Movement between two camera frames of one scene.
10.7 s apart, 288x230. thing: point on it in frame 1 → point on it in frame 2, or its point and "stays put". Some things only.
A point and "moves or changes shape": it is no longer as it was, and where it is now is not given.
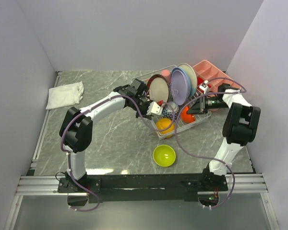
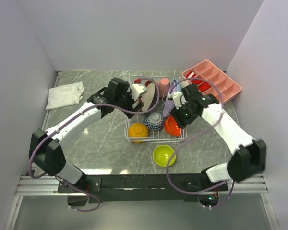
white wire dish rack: x=174 y=99 moves or changes shape
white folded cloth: x=65 y=95 stays put
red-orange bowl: x=187 y=118 moves or changes shape
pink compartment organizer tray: x=214 y=76 stays put
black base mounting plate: x=104 y=188 stays put
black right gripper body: x=204 y=104 → x=185 y=113
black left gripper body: x=142 y=106 → x=130 y=101
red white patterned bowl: x=170 y=110 → x=154 y=121
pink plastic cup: x=166 y=74 → x=164 y=86
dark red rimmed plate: x=158 y=88 moves or changes shape
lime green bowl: x=164 y=155 stays put
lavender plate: x=179 y=87 moves or changes shape
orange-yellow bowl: x=164 y=123 → x=138 y=132
